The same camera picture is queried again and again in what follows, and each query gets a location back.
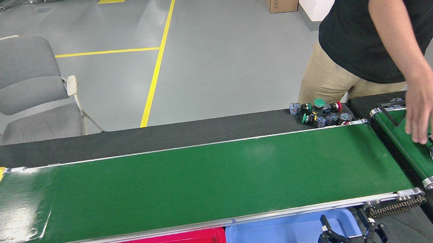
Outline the long green conveyor belt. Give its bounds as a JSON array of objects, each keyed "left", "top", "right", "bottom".
[{"left": 0, "top": 115, "right": 429, "bottom": 243}]

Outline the blue grey switch contact block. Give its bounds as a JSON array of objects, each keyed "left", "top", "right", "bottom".
[
  {"left": 338, "top": 111, "right": 355, "bottom": 124},
  {"left": 325, "top": 112, "right": 341, "bottom": 127}
]

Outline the short green conveyor belt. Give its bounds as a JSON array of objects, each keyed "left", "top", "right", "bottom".
[{"left": 369, "top": 103, "right": 433, "bottom": 194}]

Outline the person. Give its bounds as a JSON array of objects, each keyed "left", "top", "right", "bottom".
[{"left": 291, "top": 0, "right": 433, "bottom": 153}]

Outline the blue plastic tray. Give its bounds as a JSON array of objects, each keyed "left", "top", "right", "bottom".
[{"left": 224, "top": 207, "right": 363, "bottom": 243}]

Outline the green mushroom push button switch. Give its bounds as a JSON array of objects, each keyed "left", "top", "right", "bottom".
[{"left": 312, "top": 98, "right": 332, "bottom": 117}]

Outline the black drive chain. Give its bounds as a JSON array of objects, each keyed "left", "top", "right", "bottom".
[{"left": 364, "top": 195, "right": 428, "bottom": 219}]

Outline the person's right hand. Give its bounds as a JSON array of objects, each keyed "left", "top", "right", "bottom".
[{"left": 402, "top": 76, "right": 433, "bottom": 146}]

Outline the grey padded chair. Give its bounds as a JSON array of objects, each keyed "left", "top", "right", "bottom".
[{"left": 0, "top": 30, "right": 106, "bottom": 146}]

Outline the black cable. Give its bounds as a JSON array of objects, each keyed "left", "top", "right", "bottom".
[{"left": 379, "top": 104, "right": 409, "bottom": 129}]

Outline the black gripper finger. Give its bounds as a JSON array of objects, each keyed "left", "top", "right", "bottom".
[
  {"left": 357, "top": 207, "right": 390, "bottom": 243},
  {"left": 316, "top": 213, "right": 359, "bottom": 243}
]

